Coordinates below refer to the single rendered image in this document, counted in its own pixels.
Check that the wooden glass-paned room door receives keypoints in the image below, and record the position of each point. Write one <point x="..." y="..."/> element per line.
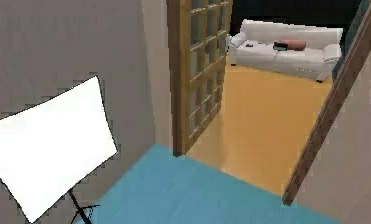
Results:
<point x="199" y="70"/>

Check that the white sofa pillow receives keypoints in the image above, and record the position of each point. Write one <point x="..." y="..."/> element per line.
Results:
<point x="237" y="39"/>

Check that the small black flat object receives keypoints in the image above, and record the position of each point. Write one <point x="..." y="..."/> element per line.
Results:
<point x="249" y="45"/>

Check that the black and teal box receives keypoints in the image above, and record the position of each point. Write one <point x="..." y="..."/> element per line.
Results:
<point x="279" y="46"/>

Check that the white sofa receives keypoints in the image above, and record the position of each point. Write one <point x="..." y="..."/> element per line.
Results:
<point x="293" y="55"/>

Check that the white panel on black stand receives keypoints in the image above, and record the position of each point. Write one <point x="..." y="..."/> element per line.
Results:
<point x="53" y="140"/>

